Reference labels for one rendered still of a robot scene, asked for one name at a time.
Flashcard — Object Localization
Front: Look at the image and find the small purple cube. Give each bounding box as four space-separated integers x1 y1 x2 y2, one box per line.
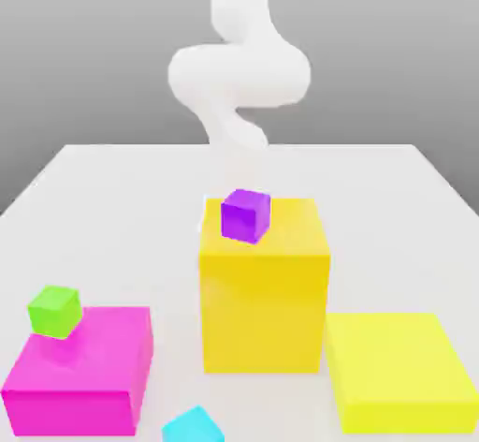
220 187 272 245

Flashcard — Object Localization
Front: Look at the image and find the small green cube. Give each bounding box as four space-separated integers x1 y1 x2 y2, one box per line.
26 285 84 341

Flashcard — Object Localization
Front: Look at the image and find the small cyan cube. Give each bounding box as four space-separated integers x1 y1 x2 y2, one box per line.
161 405 226 442

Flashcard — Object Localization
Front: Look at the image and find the large pale yellow box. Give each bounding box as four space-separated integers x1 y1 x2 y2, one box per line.
324 312 479 435

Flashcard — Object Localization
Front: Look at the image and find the large magenta box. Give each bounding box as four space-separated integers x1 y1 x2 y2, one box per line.
0 305 155 437

